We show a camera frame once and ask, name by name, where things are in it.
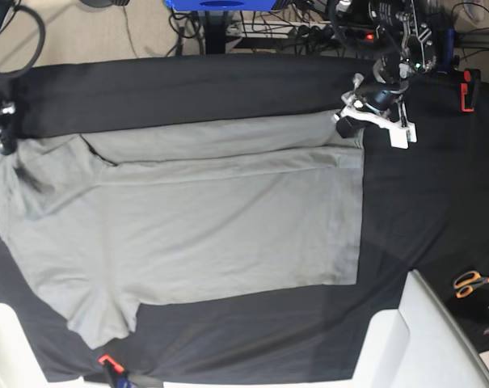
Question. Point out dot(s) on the blue box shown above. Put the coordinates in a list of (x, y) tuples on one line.
[(221, 5)]

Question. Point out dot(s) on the black table cloth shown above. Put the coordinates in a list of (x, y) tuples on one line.
[(425, 208)]

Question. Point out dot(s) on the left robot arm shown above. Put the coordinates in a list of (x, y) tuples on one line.
[(403, 48)]

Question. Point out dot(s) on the black stand pole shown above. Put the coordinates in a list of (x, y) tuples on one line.
[(215, 26)]

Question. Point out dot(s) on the red black clamp right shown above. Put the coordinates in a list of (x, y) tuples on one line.
[(470, 89)]

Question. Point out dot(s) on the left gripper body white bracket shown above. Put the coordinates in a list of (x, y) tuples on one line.
[(380, 104)]

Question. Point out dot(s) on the orange handled scissors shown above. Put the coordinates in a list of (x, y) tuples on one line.
[(468, 282)]

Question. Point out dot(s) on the grey T-shirt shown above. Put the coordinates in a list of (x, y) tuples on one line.
[(102, 223)]

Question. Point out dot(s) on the red blue clamp bottom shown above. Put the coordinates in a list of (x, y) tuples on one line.
[(116, 375)]

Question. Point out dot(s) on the white power strip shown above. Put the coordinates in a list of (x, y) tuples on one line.
[(263, 29)]

